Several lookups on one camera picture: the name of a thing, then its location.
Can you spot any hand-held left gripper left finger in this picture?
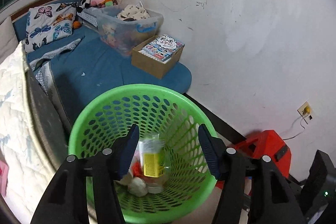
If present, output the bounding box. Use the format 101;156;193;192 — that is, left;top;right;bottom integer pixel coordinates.
31;124;140;224

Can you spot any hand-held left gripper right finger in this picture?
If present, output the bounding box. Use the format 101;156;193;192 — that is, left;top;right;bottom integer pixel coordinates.
198;124;306;224

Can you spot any clear bottle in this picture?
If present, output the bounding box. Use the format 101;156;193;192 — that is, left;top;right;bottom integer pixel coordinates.
138;135;166;193

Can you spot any white pink wrapper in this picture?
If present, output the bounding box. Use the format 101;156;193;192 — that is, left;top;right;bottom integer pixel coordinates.
119;171;148;197

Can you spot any green plastic basket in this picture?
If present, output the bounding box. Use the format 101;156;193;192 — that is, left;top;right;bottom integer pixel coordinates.
68;84;218;223

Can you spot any red plastic stool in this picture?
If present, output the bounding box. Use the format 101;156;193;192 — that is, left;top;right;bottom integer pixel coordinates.
234;130;292;188

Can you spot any blue sofa cushion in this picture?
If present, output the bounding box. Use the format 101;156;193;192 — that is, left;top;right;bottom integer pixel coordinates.
13;0;193;122

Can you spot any cardboard box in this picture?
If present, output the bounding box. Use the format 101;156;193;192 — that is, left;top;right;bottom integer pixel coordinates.
131;35;185;80

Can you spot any stack of colourful books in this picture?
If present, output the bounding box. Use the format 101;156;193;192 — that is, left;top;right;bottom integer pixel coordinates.
142;34;185;63

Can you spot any white quilted blanket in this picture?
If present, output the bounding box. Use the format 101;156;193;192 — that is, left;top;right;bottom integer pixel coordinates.
0;42;69;215

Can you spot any clear plastic storage box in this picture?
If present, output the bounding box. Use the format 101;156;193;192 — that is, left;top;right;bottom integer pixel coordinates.
97;5;164;57

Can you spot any grey knit blanket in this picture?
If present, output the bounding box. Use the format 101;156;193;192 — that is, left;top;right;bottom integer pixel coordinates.
28;39;82;89

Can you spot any patterned cloth in box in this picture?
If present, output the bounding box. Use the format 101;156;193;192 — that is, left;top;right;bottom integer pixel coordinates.
117;2;151;21

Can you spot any patterned flat box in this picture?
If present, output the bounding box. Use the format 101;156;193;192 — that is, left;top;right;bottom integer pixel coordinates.
76;7;102;28

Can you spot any large butterfly print pillow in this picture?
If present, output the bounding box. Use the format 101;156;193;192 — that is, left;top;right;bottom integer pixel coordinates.
25;3;78;52

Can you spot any grey pillow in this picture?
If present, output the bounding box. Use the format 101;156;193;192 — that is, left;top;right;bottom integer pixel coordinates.
0;17;21;57

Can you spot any white cable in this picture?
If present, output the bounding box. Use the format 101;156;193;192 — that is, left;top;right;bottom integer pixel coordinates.
282;116;307;141

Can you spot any wall socket yellow plug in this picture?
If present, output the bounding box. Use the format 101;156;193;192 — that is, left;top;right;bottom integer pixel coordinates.
297;102;314;125

